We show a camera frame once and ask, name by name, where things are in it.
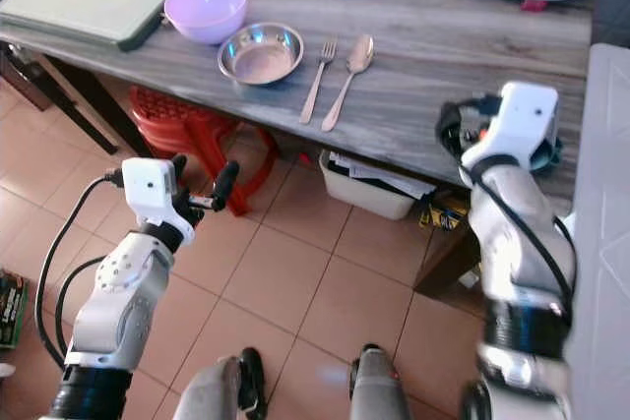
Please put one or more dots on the white teal bunny mug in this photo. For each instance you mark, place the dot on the white teal bunny mug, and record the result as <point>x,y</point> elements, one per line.
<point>549,152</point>

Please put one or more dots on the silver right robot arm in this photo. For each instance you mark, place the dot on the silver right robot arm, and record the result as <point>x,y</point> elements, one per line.
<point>512,243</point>

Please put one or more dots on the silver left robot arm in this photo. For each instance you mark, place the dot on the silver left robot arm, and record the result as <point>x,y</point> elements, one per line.
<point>108,302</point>

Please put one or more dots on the red plastic stool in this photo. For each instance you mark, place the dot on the red plastic stool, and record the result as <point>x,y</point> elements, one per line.
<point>187,120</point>

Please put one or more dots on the yellow printed package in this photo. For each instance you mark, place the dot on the yellow printed package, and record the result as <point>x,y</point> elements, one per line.
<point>443,211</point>

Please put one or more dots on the white paper stack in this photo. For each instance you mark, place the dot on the white paper stack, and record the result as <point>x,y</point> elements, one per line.
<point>384,179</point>

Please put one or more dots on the dark wooden table leg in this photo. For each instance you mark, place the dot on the dark wooden table leg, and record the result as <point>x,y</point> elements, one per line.
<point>94,105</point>
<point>448,263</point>

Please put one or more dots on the stainless steel bowl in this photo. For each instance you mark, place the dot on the stainless steel bowl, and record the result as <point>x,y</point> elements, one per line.
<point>261,61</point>

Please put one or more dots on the white plastic bin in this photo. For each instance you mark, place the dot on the white plastic bin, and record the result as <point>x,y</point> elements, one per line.
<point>364,199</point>

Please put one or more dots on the metal fork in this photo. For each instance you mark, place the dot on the metal fork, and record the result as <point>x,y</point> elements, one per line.
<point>315,86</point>

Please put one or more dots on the small red object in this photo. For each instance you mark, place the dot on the small red object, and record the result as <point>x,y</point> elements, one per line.
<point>534,5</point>

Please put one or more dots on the large metal spoon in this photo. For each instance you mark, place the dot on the large metal spoon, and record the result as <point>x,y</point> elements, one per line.
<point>361,52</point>

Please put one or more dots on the pale grey cabinet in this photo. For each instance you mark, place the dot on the pale grey cabinet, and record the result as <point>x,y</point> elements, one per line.
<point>600,243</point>

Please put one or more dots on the purple plastic bowl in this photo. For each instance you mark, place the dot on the purple plastic bowl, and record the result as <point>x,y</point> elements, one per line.
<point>207,9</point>

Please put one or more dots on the green cardboard box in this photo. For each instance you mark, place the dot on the green cardboard box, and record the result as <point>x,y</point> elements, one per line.
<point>12,312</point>

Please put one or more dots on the grey robot right leg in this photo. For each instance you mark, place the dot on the grey robot right leg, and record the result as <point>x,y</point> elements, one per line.
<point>379,390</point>

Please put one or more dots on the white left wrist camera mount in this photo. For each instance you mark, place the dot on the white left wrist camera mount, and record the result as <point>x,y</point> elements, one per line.
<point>148,189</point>

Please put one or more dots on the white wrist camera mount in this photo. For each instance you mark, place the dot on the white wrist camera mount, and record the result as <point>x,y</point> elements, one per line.
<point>148,189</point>
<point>522,120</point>

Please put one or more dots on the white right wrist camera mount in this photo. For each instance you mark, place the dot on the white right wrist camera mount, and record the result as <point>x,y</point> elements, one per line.
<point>522,120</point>

